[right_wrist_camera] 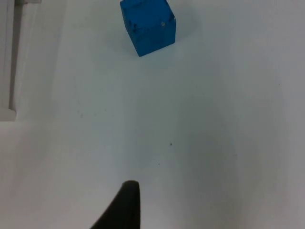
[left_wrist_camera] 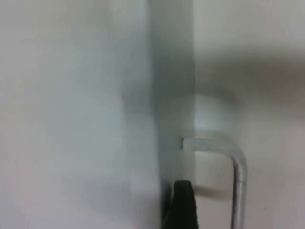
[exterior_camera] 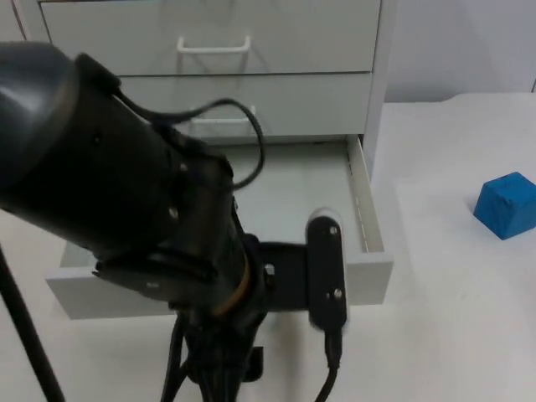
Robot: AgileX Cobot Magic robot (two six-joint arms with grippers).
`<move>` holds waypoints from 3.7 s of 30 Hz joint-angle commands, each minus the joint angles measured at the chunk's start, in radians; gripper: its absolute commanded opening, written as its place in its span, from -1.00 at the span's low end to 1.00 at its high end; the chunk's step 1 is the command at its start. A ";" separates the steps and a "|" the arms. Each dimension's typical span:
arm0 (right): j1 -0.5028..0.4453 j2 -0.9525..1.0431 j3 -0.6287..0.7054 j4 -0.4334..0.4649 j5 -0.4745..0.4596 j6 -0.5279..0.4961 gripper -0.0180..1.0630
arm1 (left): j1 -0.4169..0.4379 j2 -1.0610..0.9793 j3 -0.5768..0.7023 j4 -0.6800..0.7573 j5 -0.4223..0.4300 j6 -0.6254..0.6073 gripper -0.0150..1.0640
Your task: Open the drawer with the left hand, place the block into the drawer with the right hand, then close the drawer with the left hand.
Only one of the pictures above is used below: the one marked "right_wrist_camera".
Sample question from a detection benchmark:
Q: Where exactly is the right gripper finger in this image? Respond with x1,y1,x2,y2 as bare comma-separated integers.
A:
89,180,142,229

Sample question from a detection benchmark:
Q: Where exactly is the grey drawer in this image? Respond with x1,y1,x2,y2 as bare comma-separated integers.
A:
0,0,24,122

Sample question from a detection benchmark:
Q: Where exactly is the blue cube block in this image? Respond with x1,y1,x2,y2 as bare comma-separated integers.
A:
120,0,177,58

